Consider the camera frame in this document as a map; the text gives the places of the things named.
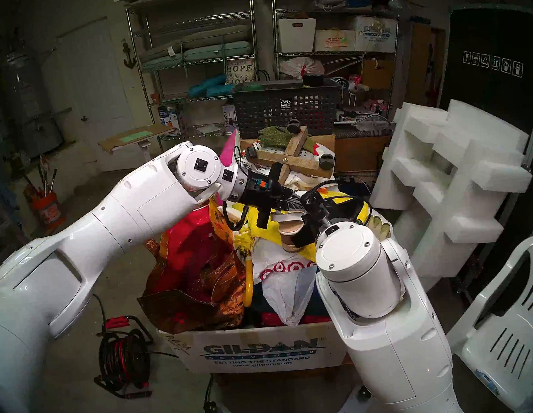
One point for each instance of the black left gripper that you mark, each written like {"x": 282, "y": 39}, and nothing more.
{"x": 262, "y": 192}

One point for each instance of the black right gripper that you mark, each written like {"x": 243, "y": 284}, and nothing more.
{"x": 317, "y": 210}

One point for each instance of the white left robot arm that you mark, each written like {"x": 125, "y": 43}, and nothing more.
{"x": 106, "y": 226}

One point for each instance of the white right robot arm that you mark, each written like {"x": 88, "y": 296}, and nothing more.
{"x": 394, "y": 361}

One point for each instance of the wooden cross caster dolly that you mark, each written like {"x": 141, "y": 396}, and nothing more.
{"x": 296, "y": 152}

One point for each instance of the cream fabric piece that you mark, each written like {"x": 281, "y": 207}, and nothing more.
{"x": 230, "y": 211}

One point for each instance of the beige green work glove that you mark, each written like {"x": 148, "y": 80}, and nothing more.
{"x": 379, "y": 226}

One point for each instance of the green knit gloves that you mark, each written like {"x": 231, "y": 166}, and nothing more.
{"x": 275, "y": 135}

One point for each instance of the large brown box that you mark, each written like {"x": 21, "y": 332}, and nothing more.
{"x": 363, "y": 152}

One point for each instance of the white red-print plastic bag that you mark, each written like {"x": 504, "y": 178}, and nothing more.
{"x": 290, "y": 291}

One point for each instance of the dark blue fabric bag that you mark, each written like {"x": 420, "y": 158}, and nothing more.
{"x": 317, "y": 298}

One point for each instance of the black plastic mesh basket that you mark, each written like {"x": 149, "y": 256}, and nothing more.
{"x": 260, "y": 108}

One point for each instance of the crumpled clear plastic bag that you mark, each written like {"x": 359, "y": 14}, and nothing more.
{"x": 370, "y": 122}

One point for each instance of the red fabric item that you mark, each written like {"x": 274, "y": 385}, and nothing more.
{"x": 270, "y": 320}

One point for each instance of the pink flowers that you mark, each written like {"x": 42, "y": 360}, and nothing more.
{"x": 374, "y": 105}

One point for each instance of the red orange patterned bag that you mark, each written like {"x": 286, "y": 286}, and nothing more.
{"x": 193, "y": 274}

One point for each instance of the white foam packing block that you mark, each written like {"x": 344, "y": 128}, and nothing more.
{"x": 444, "y": 173}

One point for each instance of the pink white plastic bag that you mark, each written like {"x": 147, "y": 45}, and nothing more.
{"x": 301, "y": 66}

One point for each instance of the HOPE text pillow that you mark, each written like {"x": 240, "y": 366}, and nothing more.
{"x": 240, "y": 71}

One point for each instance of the large Gildan cardboard box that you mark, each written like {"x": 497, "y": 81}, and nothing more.
{"x": 263, "y": 347}

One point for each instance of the turquoise folded cushion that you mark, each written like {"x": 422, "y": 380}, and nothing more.
{"x": 207, "y": 86}

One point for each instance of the blue white product box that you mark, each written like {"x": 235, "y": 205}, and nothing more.
{"x": 173, "y": 118}

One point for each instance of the brown cardboard box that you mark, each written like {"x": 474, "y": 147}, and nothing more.
{"x": 378, "y": 73}

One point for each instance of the white storage bin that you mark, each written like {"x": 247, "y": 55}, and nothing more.
{"x": 297, "y": 37}

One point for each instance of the small labelled cardboard box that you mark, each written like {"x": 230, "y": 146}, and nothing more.
{"x": 333, "y": 40}

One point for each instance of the teal seat cushion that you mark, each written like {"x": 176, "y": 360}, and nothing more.
{"x": 218, "y": 52}

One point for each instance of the white stand cardboard-top table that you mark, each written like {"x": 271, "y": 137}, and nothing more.
{"x": 134, "y": 137}

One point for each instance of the tan wooden board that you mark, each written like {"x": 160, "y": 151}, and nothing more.
{"x": 420, "y": 64}

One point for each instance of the small Gildan cardboard box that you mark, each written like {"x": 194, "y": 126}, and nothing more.
{"x": 376, "y": 35}

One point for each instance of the beige seat cushion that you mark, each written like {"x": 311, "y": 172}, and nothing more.
{"x": 216, "y": 36}
{"x": 160, "y": 53}

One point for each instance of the white door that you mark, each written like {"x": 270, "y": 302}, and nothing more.
{"x": 98, "y": 93}

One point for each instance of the white plastic chair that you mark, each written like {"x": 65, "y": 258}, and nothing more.
{"x": 515, "y": 338}

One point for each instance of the orange bucket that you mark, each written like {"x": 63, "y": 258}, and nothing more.
{"x": 47, "y": 213}

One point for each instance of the black flight case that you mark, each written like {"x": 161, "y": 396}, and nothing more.
{"x": 491, "y": 34}

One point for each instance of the grey water heater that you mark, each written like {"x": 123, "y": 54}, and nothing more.
{"x": 35, "y": 110}

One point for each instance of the dark anchor wall ornament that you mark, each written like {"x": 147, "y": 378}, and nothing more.
{"x": 129, "y": 59}

